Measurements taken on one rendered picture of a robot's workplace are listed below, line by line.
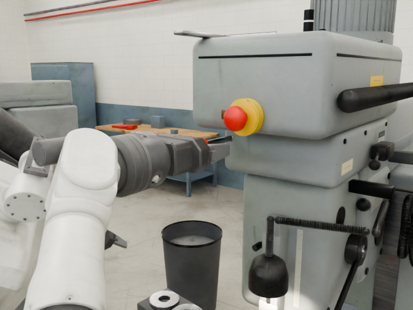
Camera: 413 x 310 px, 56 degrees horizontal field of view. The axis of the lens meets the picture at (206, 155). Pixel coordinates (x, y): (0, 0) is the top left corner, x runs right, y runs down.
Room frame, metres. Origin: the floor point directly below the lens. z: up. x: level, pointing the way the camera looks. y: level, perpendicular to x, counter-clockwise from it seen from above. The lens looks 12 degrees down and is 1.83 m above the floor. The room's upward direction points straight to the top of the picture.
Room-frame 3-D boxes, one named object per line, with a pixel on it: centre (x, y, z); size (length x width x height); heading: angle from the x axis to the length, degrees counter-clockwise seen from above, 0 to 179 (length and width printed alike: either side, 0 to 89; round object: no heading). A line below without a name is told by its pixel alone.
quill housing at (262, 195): (0.81, -0.21, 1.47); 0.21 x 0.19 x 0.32; 52
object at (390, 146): (0.77, -0.35, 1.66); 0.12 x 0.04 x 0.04; 142
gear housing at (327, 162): (0.84, -0.23, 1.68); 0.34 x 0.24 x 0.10; 142
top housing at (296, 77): (0.82, -0.21, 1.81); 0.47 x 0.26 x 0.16; 142
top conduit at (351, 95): (0.74, -0.34, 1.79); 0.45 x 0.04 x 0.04; 142
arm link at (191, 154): (0.60, 0.08, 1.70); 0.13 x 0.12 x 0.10; 52
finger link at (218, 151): (0.63, -0.02, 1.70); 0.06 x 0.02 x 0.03; 142
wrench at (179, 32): (0.74, -0.03, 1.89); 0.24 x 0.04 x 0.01; 143
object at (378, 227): (0.65, -0.31, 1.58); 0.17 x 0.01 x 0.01; 151
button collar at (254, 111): (0.62, -0.06, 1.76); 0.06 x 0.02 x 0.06; 52
